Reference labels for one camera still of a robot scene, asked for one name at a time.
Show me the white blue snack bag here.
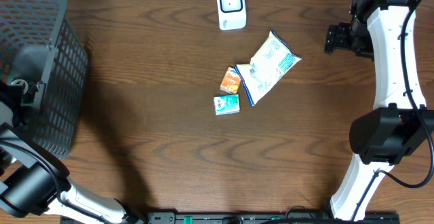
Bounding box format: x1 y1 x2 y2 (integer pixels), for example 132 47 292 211
235 30 302 107

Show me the orange snack packet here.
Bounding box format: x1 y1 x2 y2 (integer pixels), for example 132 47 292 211
220 67 241 94

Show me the small teal white packet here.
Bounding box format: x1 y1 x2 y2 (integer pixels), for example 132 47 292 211
213 94 240 115

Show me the round white red lid cup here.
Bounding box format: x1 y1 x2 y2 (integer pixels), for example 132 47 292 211
11 79 28 87

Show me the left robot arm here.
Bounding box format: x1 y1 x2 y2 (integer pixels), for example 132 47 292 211
1 83 148 223

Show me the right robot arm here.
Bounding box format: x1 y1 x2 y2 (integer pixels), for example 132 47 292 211
325 0 433 222

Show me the white barcode scanner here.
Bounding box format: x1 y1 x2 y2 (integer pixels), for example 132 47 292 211
216 0 247 31

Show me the grey plastic mesh basket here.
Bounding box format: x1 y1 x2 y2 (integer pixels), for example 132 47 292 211
1 0 90 158

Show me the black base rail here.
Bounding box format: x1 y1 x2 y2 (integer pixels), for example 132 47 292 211
145 211 401 224

